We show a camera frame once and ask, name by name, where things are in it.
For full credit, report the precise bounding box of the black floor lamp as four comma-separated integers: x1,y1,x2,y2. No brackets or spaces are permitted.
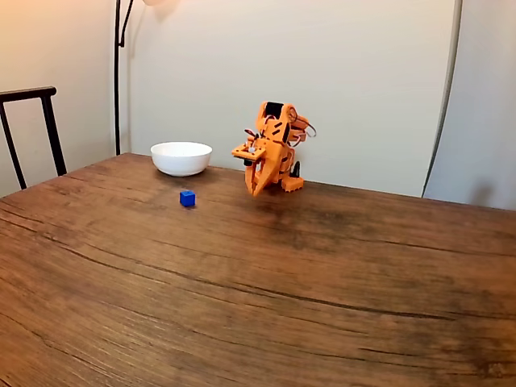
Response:
113,0,181,157

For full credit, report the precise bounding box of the white bowl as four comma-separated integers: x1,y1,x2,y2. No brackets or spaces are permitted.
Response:
150,140,214,177

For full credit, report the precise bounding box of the black chair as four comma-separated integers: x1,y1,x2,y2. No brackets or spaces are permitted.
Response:
0,85,69,190

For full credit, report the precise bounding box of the orange gripper camera mount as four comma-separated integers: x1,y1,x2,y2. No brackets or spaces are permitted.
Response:
231,141,268,165

